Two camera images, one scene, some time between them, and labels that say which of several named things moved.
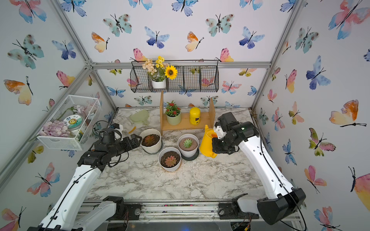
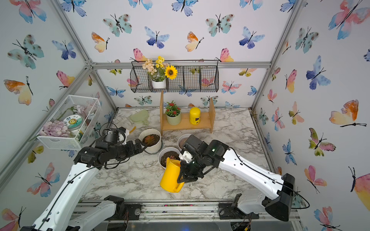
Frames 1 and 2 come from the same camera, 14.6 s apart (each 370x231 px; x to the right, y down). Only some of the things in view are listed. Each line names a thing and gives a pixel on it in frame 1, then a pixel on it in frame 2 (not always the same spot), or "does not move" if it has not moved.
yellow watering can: [206, 147] → [169, 179]
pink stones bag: [54, 128] does not move
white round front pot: [170, 159] does not move
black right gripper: [217, 149] → [186, 176]
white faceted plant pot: [151, 142] does not move
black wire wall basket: [195, 76] does not move
